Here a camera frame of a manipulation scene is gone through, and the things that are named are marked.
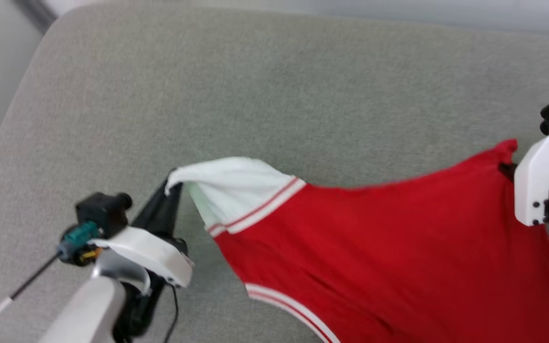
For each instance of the red garment with white trim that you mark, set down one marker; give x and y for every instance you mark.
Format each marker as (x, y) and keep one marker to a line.
(398, 247)

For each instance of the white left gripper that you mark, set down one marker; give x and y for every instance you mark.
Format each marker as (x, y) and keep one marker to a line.
(155, 255)

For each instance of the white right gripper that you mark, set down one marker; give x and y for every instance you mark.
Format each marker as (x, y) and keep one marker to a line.
(539, 176)

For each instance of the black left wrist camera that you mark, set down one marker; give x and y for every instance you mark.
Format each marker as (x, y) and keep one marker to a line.
(105, 214)

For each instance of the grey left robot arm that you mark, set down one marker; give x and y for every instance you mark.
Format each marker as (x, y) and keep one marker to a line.
(84, 309)

